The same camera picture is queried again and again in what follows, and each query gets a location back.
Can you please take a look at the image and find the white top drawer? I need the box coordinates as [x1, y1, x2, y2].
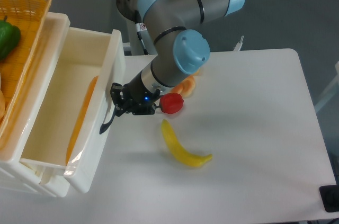
[21, 28, 126, 197]

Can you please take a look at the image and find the black device at table edge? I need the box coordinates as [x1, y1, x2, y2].
[319, 185, 338, 212]

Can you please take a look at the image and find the white drawer cabinet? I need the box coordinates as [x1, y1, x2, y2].
[1, 12, 70, 197]

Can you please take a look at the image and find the yellow toy banana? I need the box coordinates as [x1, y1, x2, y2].
[161, 119, 213, 168]

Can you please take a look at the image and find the green toy bell pepper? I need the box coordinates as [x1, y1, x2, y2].
[1, 15, 21, 60]

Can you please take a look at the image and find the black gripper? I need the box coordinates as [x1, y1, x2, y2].
[110, 74, 160, 117]

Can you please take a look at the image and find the orange plastic basket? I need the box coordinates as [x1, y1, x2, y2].
[1, 0, 52, 149]

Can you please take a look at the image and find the orange toy pretzel bread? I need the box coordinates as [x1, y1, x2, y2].
[170, 75, 196, 98]

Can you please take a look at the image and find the yellow toy bell pepper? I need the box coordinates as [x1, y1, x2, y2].
[192, 68, 201, 76]

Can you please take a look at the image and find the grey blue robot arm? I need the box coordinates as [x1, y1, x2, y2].
[110, 0, 245, 117]

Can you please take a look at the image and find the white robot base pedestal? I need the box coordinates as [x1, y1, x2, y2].
[84, 0, 159, 56]

